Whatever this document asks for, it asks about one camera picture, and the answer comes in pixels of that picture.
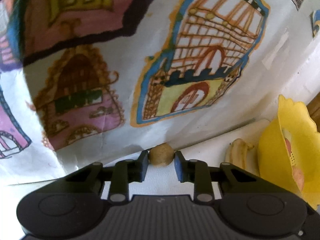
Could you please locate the small round brown fruit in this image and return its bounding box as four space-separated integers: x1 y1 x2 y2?
149 143 174 166

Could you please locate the small yellow banana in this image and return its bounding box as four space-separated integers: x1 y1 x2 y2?
225 138 260 176

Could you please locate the yellow plastic bowl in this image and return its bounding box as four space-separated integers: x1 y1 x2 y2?
258 95 319 209

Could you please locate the houses drawing paper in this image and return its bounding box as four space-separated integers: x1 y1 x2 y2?
1 0 319 185

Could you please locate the anime girl drawing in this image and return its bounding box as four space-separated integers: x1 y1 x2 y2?
310 10 320 38

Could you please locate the wooden door frame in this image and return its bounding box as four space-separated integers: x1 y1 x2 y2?
307 94 320 132

